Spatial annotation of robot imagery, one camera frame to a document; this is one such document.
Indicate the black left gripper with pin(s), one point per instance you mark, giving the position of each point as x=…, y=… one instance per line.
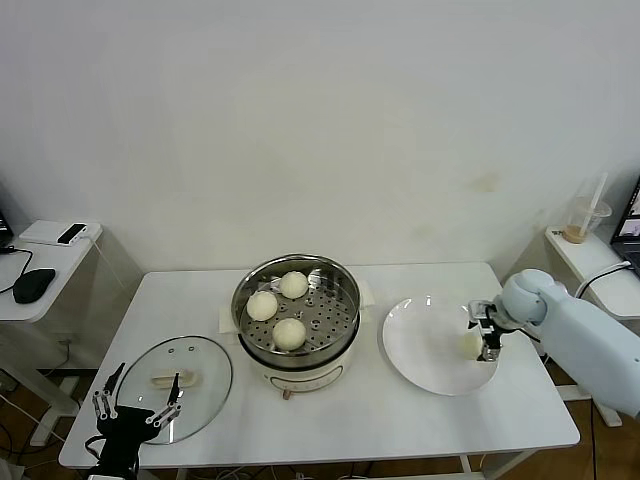
x=125, y=427

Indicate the white round plate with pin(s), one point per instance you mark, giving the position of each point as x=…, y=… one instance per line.
x=405, y=365

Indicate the white drinking straw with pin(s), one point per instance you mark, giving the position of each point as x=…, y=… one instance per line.
x=600, y=190

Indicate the laptop with grey window screen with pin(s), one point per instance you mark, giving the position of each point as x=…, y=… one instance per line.
x=627, y=235

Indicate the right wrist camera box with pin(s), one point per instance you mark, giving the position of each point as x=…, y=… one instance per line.
x=481, y=309

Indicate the white side table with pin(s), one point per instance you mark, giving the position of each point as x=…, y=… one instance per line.
x=65, y=270
x=590, y=260

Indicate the white electric cooker base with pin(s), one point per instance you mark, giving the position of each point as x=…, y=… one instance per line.
x=305, y=382

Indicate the laptop with dark text screen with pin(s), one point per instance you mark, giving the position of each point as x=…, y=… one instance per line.
x=4, y=227

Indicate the white steamed baozi bun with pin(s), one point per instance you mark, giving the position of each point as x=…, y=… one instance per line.
x=471, y=346
x=289, y=334
x=262, y=305
x=293, y=284

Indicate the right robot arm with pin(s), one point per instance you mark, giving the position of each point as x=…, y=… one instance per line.
x=575, y=330

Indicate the black computer mouse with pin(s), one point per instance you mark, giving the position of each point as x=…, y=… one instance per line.
x=34, y=285

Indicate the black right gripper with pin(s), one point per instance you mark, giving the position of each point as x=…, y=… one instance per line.
x=491, y=335

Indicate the clear plastic drink cup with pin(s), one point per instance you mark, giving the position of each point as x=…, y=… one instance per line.
x=582, y=220

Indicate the perforated steel steamer basket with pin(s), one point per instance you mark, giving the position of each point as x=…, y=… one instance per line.
x=325, y=350

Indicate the small black white device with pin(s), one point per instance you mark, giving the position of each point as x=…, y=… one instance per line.
x=72, y=233
x=40, y=231

